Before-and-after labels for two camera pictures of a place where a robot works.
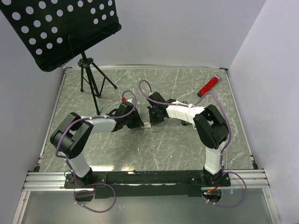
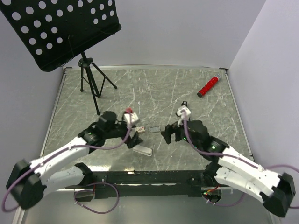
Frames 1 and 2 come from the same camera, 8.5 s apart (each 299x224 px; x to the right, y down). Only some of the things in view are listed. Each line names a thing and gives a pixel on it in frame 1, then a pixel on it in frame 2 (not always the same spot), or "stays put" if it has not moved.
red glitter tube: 209,85 stays put
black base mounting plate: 147,184 stays put
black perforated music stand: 55,31 stays put
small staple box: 147,125 -> 140,129
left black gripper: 138,122 -> 131,142
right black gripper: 153,121 -> 169,129
